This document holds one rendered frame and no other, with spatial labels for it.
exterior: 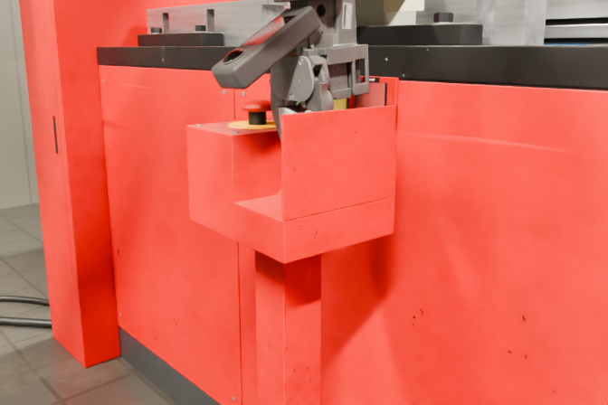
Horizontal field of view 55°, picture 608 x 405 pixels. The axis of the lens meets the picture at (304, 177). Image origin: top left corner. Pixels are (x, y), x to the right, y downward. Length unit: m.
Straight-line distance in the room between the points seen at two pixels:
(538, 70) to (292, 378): 0.46
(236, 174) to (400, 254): 0.31
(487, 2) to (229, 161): 0.47
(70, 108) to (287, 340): 1.04
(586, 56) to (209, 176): 0.43
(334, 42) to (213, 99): 0.56
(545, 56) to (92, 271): 1.33
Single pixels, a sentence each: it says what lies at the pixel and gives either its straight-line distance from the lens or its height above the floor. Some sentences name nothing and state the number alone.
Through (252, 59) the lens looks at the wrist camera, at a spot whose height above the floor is 0.86.
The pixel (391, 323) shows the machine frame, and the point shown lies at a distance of 0.91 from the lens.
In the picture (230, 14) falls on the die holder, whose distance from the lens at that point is 1.32.
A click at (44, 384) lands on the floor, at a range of 1.78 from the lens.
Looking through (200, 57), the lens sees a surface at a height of 0.85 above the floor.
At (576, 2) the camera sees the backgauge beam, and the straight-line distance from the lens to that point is 1.11.
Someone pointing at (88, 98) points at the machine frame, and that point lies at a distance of 1.62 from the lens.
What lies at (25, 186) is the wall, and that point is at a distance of 3.67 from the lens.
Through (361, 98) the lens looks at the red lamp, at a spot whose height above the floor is 0.81.
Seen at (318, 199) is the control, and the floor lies 0.72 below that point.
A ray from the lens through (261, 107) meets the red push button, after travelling 0.70.
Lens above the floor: 0.87
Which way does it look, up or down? 12 degrees down
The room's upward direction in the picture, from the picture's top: straight up
